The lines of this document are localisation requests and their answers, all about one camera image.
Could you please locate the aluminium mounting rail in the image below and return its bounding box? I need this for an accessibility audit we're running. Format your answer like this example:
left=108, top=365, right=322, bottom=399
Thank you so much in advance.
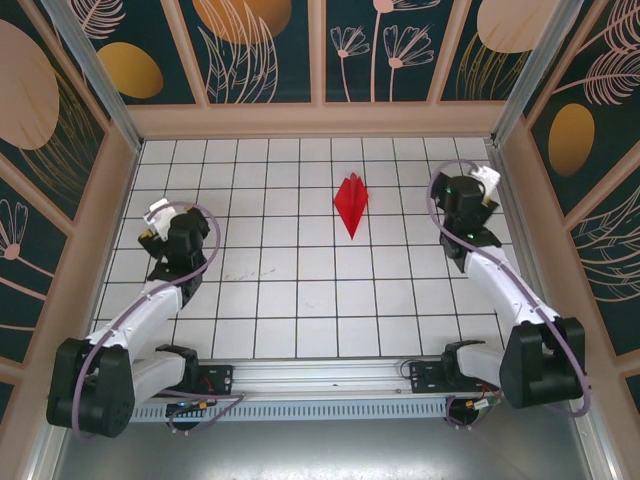
left=47, top=352, right=596, bottom=402

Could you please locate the left controller board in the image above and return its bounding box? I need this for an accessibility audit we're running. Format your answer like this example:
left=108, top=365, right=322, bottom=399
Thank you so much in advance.
left=166, top=398, right=217, bottom=417

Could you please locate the right controller board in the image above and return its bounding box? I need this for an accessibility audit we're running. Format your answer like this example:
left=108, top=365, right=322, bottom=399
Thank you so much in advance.
left=448, top=394, right=502, bottom=427

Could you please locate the aluminium side rail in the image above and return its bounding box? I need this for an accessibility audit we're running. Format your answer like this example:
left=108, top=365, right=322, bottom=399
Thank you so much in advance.
left=487, top=142, right=569, bottom=357

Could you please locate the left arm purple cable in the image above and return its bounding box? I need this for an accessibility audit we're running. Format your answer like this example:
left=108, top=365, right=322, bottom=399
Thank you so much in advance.
left=72, top=199, right=246, bottom=442

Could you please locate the controller board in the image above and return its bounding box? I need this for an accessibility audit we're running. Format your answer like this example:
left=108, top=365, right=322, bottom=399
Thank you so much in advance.
left=448, top=394, right=502, bottom=427
left=166, top=398, right=217, bottom=417

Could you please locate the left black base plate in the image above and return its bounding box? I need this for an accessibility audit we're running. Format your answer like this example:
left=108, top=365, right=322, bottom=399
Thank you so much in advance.
left=195, top=363, right=236, bottom=395

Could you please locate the aluminium frame post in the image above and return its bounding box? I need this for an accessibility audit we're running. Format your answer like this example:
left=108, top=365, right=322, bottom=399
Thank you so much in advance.
left=488, top=0, right=586, bottom=147
left=42, top=0, right=145, bottom=154

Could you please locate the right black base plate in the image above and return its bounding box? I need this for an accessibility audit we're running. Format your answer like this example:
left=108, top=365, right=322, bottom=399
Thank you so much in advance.
left=408, top=360, right=501, bottom=396

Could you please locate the slotted grey cable duct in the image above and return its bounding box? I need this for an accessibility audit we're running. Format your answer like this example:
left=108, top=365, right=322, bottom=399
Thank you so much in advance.
left=129, top=397, right=451, bottom=422

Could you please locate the red paper sheet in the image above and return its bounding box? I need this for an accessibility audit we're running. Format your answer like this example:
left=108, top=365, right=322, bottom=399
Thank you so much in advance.
left=332, top=172, right=372, bottom=243

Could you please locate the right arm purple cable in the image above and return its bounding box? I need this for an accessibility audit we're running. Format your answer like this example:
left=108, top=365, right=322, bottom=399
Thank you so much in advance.
left=424, top=158, right=594, bottom=431

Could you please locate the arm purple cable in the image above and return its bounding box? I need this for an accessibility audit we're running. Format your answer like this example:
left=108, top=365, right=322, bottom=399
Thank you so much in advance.
left=72, top=199, right=246, bottom=442
left=424, top=158, right=594, bottom=431

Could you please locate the grey metal sheet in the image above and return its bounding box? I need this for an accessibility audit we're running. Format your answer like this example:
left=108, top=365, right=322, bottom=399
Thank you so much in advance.
left=49, top=417, right=601, bottom=480

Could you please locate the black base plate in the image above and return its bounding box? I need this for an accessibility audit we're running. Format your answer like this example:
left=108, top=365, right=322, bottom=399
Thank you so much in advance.
left=408, top=360, right=501, bottom=396
left=195, top=363, right=236, bottom=395

